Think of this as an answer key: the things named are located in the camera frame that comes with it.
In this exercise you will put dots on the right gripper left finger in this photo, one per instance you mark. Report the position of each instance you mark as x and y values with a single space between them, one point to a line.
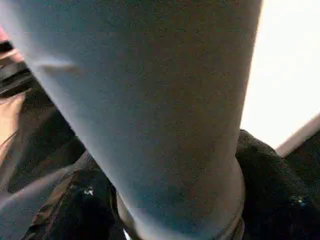
82 207

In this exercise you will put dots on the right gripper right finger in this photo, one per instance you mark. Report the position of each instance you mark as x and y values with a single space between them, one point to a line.
275 195

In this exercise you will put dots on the white plastic table top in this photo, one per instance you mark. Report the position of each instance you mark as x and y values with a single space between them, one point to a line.
282 75

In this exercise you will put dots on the white plastic table leg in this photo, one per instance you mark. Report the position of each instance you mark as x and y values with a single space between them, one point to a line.
150 100

